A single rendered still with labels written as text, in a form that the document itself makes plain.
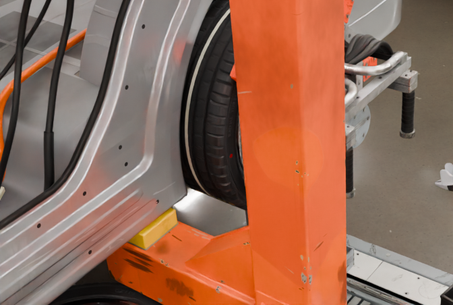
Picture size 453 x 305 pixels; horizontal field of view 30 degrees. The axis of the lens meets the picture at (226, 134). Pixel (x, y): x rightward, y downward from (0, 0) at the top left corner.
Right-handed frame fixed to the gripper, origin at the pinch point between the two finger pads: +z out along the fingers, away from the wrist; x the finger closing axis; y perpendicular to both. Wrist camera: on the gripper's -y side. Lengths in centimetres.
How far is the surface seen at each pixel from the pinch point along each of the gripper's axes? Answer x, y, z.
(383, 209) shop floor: -66, -41, 71
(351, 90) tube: 14.7, 37.7, 4.3
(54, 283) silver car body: 90, 33, 49
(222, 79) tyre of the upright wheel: 30, 54, 29
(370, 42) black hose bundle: -7.2, 42.6, 7.7
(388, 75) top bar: -2.2, 33.8, 3.2
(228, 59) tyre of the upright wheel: 27, 57, 27
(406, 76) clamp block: -8.6, 30.2, 2.3
